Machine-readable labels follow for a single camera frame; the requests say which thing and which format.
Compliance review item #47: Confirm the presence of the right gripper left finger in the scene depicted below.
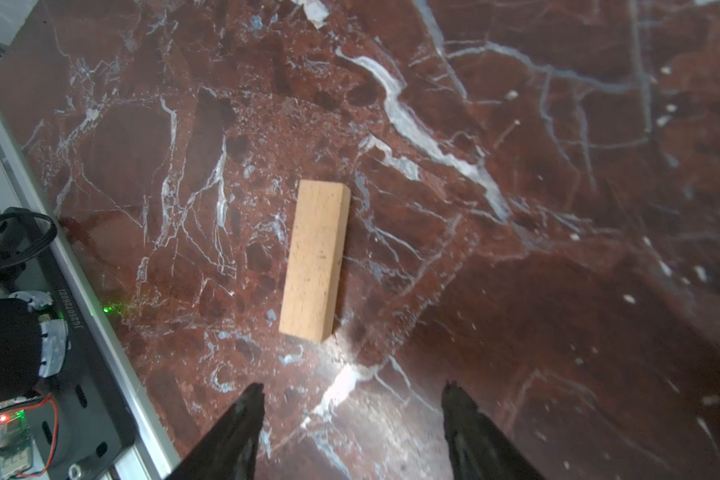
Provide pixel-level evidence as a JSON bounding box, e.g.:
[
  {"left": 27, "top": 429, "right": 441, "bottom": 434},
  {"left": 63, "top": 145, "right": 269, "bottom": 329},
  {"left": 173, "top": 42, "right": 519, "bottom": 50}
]
[{"left": 167, "top": 383, "right": 265, "bottom": 480}]

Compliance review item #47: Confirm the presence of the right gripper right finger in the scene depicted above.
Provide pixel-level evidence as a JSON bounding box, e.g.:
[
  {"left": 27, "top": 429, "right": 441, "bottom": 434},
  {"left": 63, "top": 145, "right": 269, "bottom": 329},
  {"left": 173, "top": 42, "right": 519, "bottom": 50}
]
[{"left": 441, "top": 381, "right": 544, "bottom": 479}]

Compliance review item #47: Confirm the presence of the wood block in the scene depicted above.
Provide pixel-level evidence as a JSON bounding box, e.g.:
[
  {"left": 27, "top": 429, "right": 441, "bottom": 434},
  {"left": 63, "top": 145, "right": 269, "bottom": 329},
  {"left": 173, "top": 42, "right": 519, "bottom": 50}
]
[{"left": 279, "top": 180, "right": 351, "bottom": 343}]

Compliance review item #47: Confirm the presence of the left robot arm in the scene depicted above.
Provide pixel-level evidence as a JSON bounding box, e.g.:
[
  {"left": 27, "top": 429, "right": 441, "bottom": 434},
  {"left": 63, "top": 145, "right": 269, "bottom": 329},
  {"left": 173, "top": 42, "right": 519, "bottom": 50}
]
[{"left": 0, "top": 298, "right": 69, "bottom": 403}]

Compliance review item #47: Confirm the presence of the left circuit board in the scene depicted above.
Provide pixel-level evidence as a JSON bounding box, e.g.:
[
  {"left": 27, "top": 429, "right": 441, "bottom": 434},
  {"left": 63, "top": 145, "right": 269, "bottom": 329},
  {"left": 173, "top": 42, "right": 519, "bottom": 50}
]
[{"left": 0, "top": 409, "right": 35, "bottom": 479}]

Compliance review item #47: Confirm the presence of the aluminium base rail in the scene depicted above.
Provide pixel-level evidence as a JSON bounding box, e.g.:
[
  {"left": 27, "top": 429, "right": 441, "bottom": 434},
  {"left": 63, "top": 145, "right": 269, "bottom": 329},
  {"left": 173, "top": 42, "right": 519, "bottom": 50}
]
[{"left": 0, "top": 114, "right": 179, "bottom": 479}]

